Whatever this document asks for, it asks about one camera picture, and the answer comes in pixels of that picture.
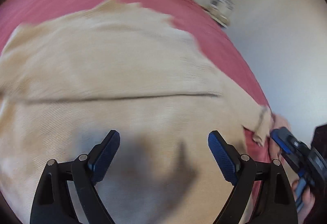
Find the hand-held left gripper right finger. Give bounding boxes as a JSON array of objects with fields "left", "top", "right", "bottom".
[{"left": 208, "top": 130, "right": 298, "bottom": 224}]

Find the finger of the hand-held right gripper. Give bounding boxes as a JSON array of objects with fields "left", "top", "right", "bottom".
[
  {"left": 270, "top": 127, "right": 300, "bottom": 149},
  {"left": 280, "top": 150, "right": 306, "bottom": 176}
]

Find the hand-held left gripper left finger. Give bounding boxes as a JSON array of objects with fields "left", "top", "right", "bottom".
[{"left": 30, "top": 130, "right": 120, "bottom": 224}]

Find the cream knit sweater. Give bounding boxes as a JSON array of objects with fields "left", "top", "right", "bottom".
[{"left": 0, "top": 0, "right": 273, "bottom": 224}]

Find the person's right hand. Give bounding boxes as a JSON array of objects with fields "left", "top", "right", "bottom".
[{"left": 292, "top": 179, "right": 318, "bottom": 217}]

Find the cluttered nightstand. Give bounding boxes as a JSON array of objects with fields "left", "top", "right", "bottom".
[{"left": 203, "top": 0, "right": 236, "bottom": 28}]

